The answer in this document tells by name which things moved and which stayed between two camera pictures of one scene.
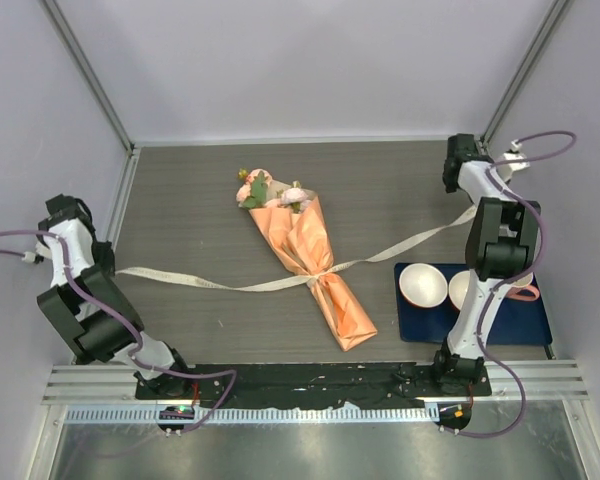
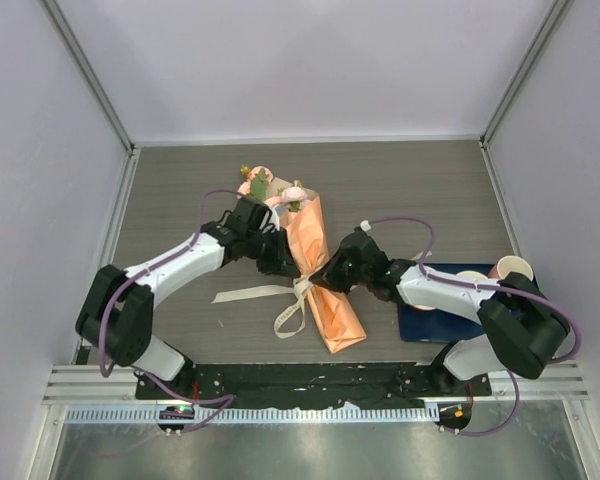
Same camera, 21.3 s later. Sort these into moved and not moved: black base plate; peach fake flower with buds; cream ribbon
Moved: cream ribbon
Not moved: black base plate; peach fake flower with buds
